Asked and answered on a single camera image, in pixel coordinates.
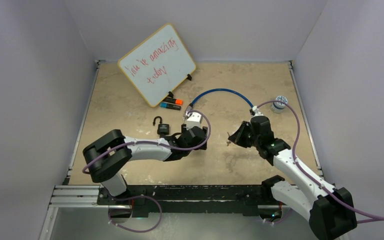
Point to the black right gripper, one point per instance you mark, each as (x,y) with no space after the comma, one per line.
(237,138)

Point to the blue cable lock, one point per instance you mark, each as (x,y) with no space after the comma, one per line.
(190,106)

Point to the black padlock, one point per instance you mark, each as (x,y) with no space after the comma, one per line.
(163,129)

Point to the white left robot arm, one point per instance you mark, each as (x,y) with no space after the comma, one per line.
(106,156)

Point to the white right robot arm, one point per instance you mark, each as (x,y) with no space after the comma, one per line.
(309,195)

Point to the orange-capped black marker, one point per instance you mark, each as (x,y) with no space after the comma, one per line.
(173,101)

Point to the blue-capped black marker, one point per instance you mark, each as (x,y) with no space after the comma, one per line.
(170,106)

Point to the white dry-erase board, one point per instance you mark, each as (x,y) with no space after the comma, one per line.
(158,65)

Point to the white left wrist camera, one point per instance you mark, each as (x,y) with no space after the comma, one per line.
(193,119)

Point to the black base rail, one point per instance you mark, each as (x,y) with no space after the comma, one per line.
(248,200)

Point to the aluminium frame rail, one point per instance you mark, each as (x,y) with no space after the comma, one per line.
(75,196)

